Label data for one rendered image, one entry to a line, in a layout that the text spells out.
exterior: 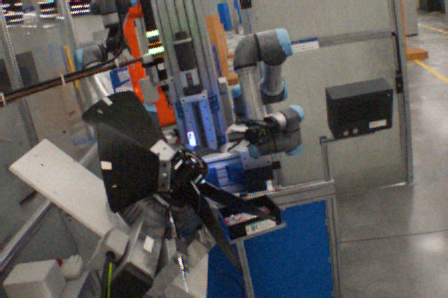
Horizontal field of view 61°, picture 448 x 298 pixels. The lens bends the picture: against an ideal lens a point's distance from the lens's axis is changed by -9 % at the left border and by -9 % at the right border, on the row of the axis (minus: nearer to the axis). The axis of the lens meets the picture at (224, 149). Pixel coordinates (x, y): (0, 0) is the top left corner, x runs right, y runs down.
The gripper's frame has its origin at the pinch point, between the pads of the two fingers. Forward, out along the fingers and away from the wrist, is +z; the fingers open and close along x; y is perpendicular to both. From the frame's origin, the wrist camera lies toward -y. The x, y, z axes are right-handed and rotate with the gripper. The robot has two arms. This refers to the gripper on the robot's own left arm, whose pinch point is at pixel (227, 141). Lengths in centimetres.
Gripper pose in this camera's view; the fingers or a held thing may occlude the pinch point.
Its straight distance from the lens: 148.8
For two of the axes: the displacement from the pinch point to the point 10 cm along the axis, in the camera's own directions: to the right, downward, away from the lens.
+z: -7.8, 3.5, -5.2
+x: 1.2, 9.0, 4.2
